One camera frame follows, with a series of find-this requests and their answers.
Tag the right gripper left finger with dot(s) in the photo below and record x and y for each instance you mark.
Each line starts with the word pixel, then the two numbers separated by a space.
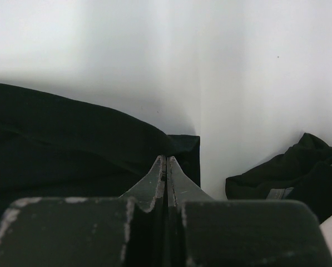
pixel 88 231

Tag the black t-shirt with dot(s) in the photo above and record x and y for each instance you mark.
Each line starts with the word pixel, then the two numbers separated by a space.
pixel 54 146
pixel 303 173

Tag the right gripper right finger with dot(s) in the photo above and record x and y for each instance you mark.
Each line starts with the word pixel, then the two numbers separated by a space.
pixel 206 232

